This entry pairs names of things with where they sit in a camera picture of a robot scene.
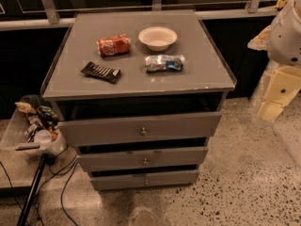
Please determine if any crushed red soda can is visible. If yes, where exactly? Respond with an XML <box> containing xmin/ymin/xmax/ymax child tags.
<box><xmin>97</xmin><ymin>34</ymin><xmax>131</xmax><ymax>57</ymax></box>

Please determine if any black pole stand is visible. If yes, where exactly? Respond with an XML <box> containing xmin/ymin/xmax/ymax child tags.
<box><xmin>17</xmin><ymin>153</ymin><xmax>48</xmax><ymax>226</ymax></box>

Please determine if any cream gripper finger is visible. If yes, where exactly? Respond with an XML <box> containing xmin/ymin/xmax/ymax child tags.
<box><xmin>249</xmin><ymin>60</ymin><xmax>278</xmax><ymax>111</ymax></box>
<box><xmin>257</xmin><ymin>102</ymin><xmax>283</xmax><ymax>121</ymax></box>

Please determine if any silver blue snack bag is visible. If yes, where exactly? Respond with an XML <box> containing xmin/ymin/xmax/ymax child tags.
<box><xmin>145</xmin><ymin>55</ymin><xmax>185</xmax><ymax>73</ymax></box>

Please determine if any black floor cable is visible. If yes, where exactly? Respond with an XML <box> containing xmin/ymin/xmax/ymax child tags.
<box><xmin>0</xmin><ymin>146</ymin><xmax>81</xmax><ymax>226</ymax></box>

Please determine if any grey top drawer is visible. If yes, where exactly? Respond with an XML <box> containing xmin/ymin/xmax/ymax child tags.
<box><xmin>58</xmin><ymin>112</ymin><xmax>221</xmax><ymax>146</ymax></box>

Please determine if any grey middle drawer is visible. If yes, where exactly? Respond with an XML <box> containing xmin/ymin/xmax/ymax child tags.
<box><xmin>78</xmin><ymin>147</ymin><xmax>208</xmax><ymax>172</ymax></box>

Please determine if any grey bottom drawer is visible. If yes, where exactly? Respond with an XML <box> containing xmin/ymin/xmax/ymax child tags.
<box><xmin>90</xmin><ymin>169</ymin><xmax>198</xmax><ymax>190</ymax></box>

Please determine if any grey drawer cabinet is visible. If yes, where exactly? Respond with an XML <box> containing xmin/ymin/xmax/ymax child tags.
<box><xmin>41</xmin><ymin>10</ymin><xmax>236</xmax><ymax>179</ymax></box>

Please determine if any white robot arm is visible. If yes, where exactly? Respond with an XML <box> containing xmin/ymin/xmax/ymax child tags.
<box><xmin>247</xmin><ymin>0</ymin><xmax>301</xmax><ymax>121</ymax></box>

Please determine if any clear plastic trash bin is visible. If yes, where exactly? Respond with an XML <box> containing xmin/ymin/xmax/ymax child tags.
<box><xmin>1</xmin><ymin>95</ymin><xmax>67</xmax><ymax>158</ymax></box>

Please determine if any yellow clamp on railing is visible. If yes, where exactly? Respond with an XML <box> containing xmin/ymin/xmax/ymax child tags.
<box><xmin>275</xmin><ymin>0</ymin><xmax>290</xmax><ymax>10</ymax></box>

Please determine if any metal window railing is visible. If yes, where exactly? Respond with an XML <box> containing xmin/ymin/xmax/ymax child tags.
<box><xmin>0</xmin><ymin>0</ymin><xmax>301</xmax><ymax>32</ymax></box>

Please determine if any white cup in bin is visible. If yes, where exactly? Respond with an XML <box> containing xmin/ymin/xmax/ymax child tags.
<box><xmin>34</xmin><ymin>130</ymin><xmax>52</xmax><ymax>143</ymax></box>

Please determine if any grey drawer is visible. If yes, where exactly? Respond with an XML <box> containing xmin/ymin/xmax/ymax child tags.
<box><xmin>58</xmin><ymin>112</ymin><xmax>221</xmax><ymax>146</ymax></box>
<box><xmin>78</xmin><ymin>147</ymin><xmax>208</xmax><ymax>172</ymax></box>
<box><xmin>90</xmin><ymin>169</ymin><xmax>198</xmax><ymax>190</ymax></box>

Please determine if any black striped snack wrapper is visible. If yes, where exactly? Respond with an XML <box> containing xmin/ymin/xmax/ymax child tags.
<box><xmin>81</xmin><ymin>62</ymin><xmax>121</xmax><ymax>84</ymax></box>

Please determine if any white paper bowl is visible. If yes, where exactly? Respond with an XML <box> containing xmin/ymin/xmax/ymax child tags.
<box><xmin>138</xmin><ymin>26</ymin><xmax>178</xmax><ymax>52</ymax></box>

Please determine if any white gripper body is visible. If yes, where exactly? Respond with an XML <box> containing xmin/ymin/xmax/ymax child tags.
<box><xmin>266</xmin><ymin>66</ymin><xmax>301</xmax><ymax>106</ymax></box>

